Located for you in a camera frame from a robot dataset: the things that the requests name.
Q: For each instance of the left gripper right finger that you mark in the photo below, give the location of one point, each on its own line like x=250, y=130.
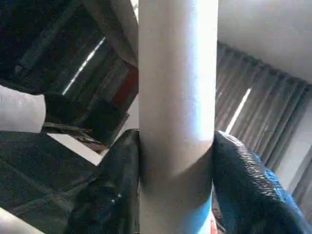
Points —
x=256, y=195

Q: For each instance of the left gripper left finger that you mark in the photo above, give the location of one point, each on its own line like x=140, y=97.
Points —
x=109, y=190

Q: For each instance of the white flat board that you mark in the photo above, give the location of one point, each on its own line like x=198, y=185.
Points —
x=73, y=147

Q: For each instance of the grey pleated curtain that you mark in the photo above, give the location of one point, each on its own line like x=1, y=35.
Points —
x=263, y=109

